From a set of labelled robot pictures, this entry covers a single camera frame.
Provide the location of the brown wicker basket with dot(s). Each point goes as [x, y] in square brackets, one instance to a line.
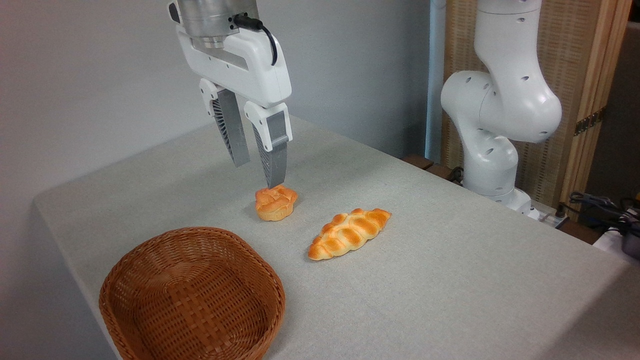
[192, 300]

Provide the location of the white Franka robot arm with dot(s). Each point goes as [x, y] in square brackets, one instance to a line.
[505, 105]

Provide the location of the dark brown wooden ledge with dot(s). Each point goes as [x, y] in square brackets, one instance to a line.
[430, 167]

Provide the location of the long braided bread loaf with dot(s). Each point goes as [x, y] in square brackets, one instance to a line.
[347, 234]

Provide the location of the small round bread bun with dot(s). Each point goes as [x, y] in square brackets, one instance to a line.
[274, 204]

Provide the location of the wood and rattan folding screen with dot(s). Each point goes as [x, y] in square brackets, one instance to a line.
[575, 55]

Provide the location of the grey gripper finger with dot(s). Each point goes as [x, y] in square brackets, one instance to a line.
[274, 155]
[234, 130]

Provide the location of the light blue vertical pipe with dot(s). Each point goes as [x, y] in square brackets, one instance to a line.
[435, 75]

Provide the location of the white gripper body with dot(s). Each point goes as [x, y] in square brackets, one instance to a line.
[250, 70]

